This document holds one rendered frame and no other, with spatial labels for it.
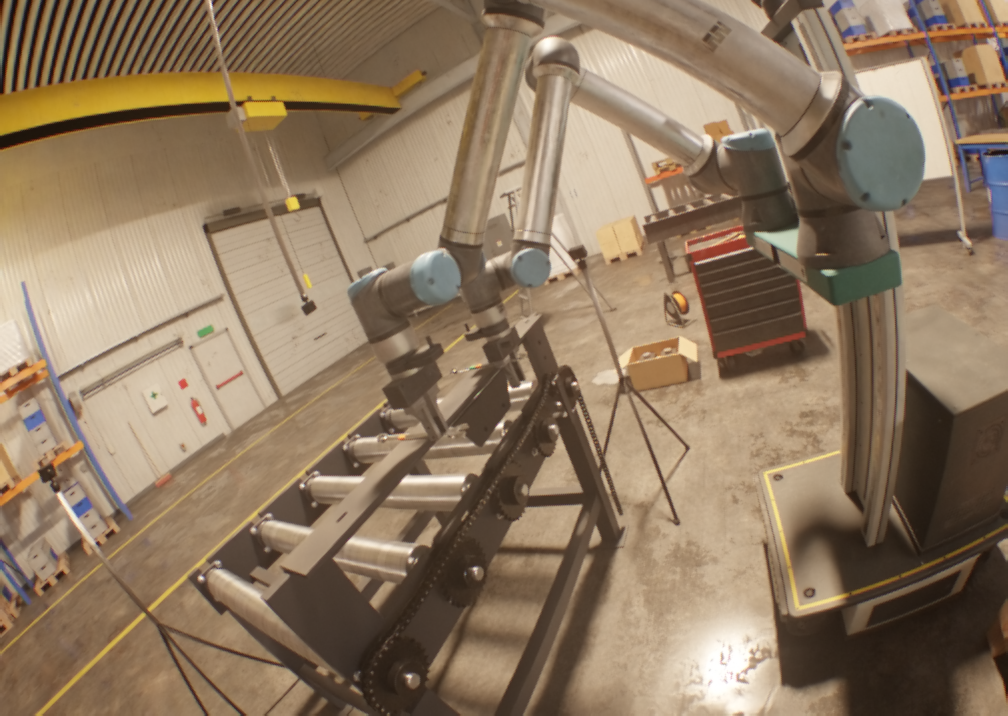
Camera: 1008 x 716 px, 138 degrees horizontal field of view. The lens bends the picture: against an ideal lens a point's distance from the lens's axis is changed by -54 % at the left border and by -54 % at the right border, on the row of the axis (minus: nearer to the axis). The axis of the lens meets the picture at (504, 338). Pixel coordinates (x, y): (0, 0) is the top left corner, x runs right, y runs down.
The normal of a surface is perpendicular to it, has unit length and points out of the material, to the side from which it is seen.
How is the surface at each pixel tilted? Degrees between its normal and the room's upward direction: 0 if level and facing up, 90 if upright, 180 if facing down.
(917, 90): 90
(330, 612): 90
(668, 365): 90
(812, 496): 0
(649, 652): 0
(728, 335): 90
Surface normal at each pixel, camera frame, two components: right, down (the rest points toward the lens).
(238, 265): 0.85, -0.22
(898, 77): -0.70, 0.44
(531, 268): 0.12, 0.29
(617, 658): -0.37, -0.90
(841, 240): -0.74, 0.11
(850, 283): -0.30, 0.36
